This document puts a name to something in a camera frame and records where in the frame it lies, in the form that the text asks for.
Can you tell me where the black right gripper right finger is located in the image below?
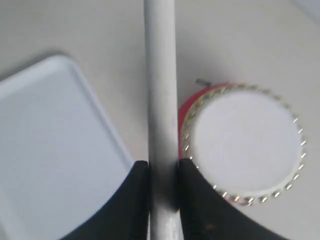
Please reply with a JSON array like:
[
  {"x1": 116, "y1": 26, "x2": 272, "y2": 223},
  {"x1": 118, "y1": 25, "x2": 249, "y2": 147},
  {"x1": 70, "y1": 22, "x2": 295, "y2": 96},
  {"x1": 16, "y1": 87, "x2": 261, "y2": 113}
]
[{"x1": 177, "y1": 158, "x2": 282, "y2": 240}]

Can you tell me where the white drumstick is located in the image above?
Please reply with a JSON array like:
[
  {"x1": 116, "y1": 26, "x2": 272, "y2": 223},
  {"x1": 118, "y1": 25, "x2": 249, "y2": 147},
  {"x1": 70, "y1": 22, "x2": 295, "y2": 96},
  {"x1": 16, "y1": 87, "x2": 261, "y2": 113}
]
[{"x1": 144, "y1": 0, "x2": 181, "y2": 240}]

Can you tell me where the white rectangular plastic tray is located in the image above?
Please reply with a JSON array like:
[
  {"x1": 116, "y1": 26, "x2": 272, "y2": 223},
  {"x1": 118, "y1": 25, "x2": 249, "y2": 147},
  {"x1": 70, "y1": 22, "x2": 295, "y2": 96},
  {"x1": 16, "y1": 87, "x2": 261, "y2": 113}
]
[{"x1": 0, "y1": 55, "x2": 134, "y2": 240}]

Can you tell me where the small red drum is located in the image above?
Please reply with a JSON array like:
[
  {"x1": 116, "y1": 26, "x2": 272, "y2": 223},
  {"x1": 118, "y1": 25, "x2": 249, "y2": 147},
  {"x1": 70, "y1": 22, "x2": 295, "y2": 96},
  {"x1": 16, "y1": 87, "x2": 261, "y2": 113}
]
[{"x1": 178, "y1": 83, "x2": 307, "y2": 206}]

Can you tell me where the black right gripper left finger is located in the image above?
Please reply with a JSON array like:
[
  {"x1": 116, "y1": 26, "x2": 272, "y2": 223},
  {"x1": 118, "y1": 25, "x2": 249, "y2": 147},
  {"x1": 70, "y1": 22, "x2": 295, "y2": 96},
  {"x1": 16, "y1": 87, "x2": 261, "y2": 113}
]
[{"x1": 63, "y1": 160, "x2": 150, "y2": 240}]

